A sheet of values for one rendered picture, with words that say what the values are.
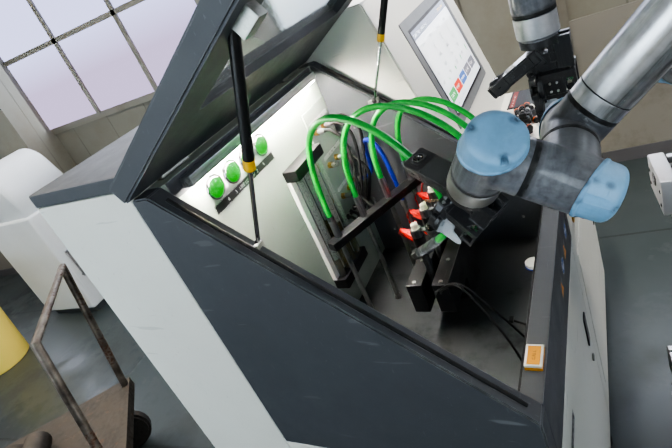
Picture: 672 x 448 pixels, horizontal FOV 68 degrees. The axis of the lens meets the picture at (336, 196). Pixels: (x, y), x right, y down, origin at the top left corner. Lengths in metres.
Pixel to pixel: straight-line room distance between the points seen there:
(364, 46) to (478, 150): 0.81
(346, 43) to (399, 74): 0.16
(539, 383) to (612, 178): 0.44
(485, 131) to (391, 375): 0.48
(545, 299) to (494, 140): 0.56
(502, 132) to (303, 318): 0.48
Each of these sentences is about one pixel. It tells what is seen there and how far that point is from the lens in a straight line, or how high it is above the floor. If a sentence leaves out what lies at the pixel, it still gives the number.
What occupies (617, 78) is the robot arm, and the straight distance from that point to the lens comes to 0.71.
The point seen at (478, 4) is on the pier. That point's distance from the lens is 2.79.
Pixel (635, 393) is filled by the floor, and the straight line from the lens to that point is 2.16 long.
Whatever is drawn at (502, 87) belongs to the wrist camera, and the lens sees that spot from 1.04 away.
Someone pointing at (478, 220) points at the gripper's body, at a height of 1.27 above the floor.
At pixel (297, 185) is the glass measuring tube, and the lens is 1.20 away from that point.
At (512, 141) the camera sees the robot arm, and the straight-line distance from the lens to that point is 0.60.
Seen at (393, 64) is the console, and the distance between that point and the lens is 1.35.
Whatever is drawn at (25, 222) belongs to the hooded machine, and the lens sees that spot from 4.18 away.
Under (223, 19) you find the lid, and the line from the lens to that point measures 0.63.
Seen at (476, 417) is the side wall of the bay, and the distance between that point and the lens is 0.94.
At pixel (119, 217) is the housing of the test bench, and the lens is 0.99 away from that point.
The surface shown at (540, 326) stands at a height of 0.95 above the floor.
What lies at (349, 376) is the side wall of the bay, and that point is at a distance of 0.96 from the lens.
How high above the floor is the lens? 1.69
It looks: 24 degrees down
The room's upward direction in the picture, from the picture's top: 24 degrees counter-clockwise
